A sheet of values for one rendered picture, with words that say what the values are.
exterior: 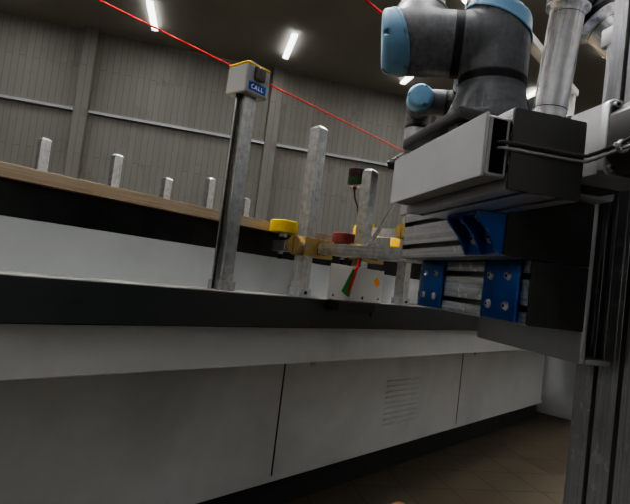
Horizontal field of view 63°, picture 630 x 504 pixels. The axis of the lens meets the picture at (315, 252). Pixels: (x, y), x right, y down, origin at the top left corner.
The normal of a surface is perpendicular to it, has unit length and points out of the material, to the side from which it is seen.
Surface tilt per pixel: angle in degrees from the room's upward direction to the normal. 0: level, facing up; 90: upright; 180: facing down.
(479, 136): 90
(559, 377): 90
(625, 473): 90
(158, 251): 90
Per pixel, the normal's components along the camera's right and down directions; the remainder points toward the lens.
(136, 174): 0.22, -0.02
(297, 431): 0.74, 0.06
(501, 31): -0.18, -0.07
